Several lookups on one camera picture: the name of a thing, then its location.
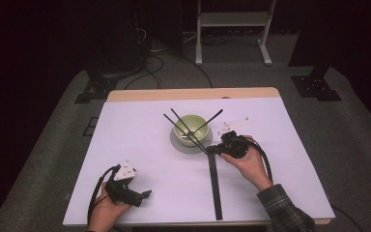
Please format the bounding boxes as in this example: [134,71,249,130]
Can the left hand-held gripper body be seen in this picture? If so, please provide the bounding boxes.
[105,160,143,208]

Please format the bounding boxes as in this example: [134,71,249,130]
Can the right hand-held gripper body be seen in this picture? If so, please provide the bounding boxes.
[216,116,250,160]

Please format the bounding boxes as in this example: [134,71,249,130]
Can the green ceramic bowl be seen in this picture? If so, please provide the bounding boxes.
[173,114,211,148]

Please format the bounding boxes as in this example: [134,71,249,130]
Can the black chopstick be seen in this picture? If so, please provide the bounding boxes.
[162,113,209,156]
[170,107,207,151]
[212,154,223,221]
[208,154,220,221]

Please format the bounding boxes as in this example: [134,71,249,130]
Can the person's right hand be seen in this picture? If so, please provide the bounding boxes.
[220,134,273,191]

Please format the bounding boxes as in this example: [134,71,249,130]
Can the person's left hand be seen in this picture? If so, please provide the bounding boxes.
[88,183,133,232]

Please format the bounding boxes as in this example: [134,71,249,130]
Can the white table mat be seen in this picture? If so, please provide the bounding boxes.
[62,97,336,226]

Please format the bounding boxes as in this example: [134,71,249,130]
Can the round grey coaster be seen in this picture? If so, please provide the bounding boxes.
[169,127,214,155]

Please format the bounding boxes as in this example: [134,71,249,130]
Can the black stand base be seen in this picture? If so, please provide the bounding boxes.
[73,69,120,104]
[291,64,342,102]

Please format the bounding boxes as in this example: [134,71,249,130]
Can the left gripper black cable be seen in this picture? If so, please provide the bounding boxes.
[87,163,123,231]

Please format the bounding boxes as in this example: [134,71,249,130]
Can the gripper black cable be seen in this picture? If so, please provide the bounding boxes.
[87,163,123,231]
[246,137,365,232]

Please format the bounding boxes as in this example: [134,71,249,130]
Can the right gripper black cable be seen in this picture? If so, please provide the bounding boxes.
[246,137,365,232]

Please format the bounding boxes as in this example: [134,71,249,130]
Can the black floor cable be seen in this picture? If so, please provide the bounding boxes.
[173,53,214,89]
[124,55,166,90]

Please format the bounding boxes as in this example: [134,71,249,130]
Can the bundle of floor cables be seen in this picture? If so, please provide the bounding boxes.
[201,33,235,46]

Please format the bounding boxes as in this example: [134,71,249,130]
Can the white metal stand frame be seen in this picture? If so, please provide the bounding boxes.
[195,0,277,67]

